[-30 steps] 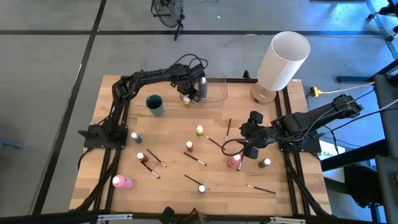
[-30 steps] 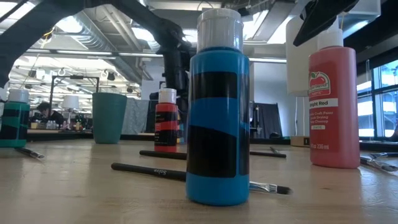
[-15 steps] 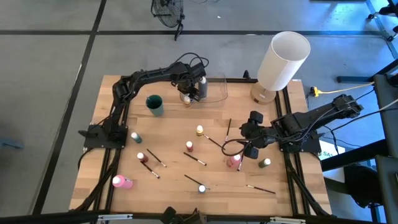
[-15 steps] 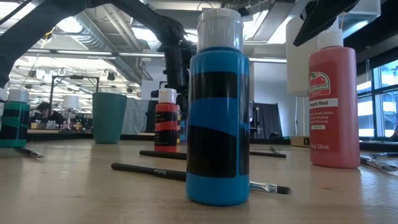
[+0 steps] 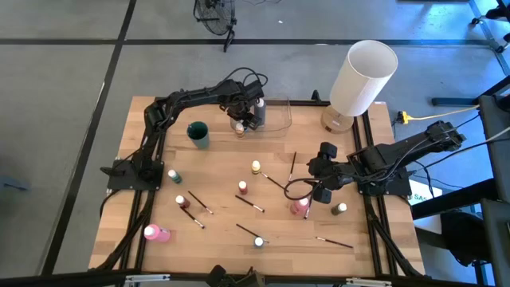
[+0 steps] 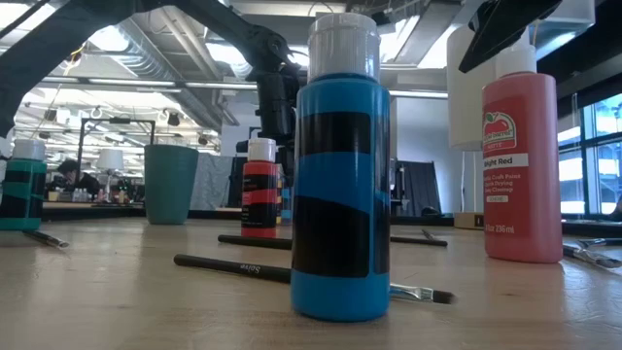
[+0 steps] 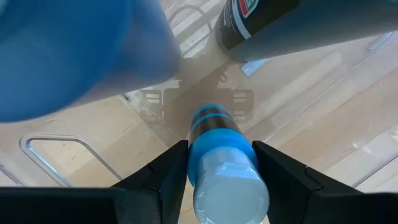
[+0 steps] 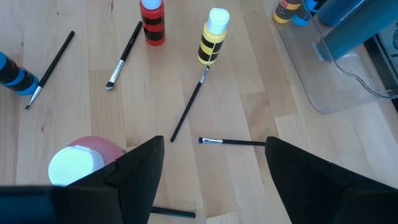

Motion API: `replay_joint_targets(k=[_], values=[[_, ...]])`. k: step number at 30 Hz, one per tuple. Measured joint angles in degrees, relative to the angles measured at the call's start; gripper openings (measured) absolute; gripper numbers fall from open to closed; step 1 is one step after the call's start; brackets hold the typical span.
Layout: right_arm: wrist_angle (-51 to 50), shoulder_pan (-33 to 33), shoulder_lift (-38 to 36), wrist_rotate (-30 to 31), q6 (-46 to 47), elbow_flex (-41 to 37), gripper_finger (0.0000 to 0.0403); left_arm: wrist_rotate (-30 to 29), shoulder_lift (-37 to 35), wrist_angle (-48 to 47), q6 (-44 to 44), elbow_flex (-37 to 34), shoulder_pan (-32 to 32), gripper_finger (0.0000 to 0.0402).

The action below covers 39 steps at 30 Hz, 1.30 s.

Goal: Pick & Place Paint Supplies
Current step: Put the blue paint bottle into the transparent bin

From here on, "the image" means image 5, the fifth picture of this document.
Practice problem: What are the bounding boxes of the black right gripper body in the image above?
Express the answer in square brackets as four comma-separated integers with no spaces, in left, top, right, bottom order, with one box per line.
[307,141,347,205]

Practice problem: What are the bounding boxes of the white labelled box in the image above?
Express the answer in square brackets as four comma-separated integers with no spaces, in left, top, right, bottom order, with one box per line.
[406,179,444,206]

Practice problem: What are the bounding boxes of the black floor fan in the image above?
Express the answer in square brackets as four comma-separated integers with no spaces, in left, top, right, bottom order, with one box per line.
[193,0,238,53]

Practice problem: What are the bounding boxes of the large pink paint bottle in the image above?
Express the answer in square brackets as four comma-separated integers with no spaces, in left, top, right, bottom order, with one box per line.
[143,223,172,243]

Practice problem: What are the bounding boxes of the teal green plastic cup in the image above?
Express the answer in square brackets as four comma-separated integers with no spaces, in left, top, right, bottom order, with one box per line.
[186,120,210,151]

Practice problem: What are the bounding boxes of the dark desk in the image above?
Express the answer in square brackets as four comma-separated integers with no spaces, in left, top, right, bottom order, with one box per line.
[410,75,510,287]

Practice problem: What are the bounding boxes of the black chair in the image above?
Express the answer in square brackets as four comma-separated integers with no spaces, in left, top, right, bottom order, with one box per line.
[414,209,493,268]

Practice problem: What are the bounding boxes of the large slate grey paint bottle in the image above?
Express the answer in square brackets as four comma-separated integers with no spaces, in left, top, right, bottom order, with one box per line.
[253,97,267,128]

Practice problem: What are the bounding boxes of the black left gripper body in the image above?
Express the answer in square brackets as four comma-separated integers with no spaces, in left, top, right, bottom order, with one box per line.
[228,91,261,132]

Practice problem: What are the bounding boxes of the clear plastic bin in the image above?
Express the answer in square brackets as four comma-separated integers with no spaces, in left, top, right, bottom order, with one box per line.
[229,96,294,140]

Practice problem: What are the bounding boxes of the white shade wooden base lamp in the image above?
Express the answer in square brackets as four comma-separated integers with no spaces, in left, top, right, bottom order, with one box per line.
[320,39,399,135]

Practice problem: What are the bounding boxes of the grey office chair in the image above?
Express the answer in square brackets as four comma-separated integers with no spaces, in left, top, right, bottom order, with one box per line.
[469,15,510,53]

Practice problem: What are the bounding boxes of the yellow extension cord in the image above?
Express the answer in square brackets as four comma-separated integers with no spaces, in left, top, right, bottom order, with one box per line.
[400,104,481,124]

